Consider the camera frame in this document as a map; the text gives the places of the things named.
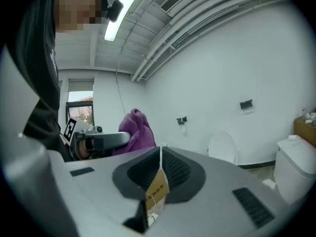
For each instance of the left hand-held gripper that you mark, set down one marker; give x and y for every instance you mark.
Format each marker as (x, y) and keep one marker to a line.
(74, 137)

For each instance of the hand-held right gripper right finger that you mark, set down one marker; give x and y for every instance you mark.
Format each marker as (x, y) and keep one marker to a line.
(212, 206)

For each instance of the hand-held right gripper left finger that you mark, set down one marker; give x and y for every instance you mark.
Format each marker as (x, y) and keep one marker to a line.
(98, 194)

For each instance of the purple cloth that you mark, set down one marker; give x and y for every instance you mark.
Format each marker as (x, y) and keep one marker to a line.
(138, 130)

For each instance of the boxy white toilet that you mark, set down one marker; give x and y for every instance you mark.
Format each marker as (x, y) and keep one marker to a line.
(293, 167)

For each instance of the window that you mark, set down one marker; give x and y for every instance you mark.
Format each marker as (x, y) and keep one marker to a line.
(80, 107)

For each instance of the tan paper tag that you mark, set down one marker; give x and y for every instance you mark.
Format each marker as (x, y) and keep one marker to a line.
(156, 186)

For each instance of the white paper strip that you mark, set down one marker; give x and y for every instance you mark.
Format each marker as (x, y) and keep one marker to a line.
(268, 183)

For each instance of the grey roller blind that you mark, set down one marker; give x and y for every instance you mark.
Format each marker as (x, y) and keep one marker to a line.
(81, 85)

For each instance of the person's black top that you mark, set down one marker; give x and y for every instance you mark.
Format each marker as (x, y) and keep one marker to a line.
(37, 58)

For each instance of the wide brown cardboard box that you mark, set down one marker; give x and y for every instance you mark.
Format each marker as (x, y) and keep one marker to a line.
(304, 131)

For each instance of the long ceiling light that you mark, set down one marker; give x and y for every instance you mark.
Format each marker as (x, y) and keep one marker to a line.
(121, 13)

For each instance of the assorted small bottles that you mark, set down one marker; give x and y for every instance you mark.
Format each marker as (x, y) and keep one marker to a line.
(309, 116)

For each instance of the bundle of white ceiling pipes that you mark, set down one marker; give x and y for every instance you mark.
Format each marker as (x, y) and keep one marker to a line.
(197, 33)

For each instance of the person's head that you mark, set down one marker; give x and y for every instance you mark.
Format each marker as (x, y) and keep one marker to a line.
(76, 9)

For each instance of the black wall paper holder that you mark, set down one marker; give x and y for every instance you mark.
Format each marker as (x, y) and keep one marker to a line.
(246, 104)
(182, 120)

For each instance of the black head-mounted camera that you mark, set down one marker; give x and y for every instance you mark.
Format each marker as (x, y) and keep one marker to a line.
(115, 10)

